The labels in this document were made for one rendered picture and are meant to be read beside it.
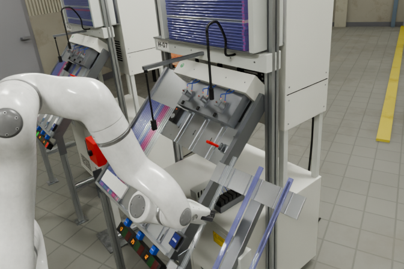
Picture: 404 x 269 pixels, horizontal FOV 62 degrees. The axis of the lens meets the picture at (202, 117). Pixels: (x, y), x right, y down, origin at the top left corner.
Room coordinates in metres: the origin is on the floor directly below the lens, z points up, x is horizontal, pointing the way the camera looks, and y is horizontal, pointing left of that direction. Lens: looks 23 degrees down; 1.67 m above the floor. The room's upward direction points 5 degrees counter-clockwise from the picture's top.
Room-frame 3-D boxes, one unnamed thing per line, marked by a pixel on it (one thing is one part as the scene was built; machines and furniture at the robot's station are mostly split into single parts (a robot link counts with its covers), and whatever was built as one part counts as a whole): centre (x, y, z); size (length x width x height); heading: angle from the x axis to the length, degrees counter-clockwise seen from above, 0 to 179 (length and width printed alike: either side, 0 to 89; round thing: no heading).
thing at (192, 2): (1.48, -0.08, 1.52); 0.51 x 0.13 x 0.27; 37
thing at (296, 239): (1.60, -0.14, 0.31); 0.70 x 0.65 x 0.62; 37
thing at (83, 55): (2.64, 0.86, 0.66); 1.01 x 0.73 x 1.31; 127
